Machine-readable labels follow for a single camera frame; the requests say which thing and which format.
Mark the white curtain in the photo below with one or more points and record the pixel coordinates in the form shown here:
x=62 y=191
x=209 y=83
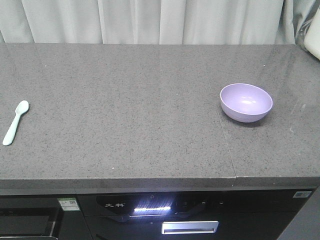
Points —
x=155 y=22

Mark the purple plastic bowl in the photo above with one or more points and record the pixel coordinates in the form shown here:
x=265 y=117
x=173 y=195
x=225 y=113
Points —
x=245 y=103

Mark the pale green plastic spoon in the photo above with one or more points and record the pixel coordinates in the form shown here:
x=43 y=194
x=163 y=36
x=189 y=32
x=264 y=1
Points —
x=21 y=109

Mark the upper silver drawer handle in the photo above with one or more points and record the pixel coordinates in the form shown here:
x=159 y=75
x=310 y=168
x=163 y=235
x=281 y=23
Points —
x=189 y=227

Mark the black built-in dishwasher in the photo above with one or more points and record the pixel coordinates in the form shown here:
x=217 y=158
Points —
x=42 y=217

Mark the black disinfection cabinet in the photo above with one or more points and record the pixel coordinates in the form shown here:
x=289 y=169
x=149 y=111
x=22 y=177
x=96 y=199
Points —
x=242 y=214

